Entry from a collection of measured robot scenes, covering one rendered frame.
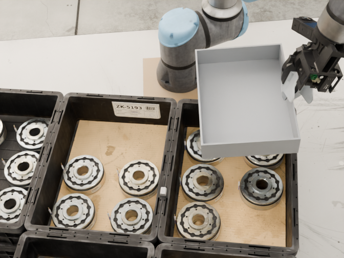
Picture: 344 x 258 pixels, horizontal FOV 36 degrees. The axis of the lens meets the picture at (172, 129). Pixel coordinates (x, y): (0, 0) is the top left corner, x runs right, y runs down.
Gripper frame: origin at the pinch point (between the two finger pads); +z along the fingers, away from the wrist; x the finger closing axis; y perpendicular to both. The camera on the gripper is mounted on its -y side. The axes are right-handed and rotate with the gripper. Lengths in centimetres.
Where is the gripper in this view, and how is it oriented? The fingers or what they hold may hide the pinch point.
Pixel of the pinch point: (288, 92)
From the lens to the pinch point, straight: 118.6
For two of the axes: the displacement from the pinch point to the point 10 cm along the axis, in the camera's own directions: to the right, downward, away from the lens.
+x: 9.7, 0.6, 2.5
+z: -2.3, 6.0, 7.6
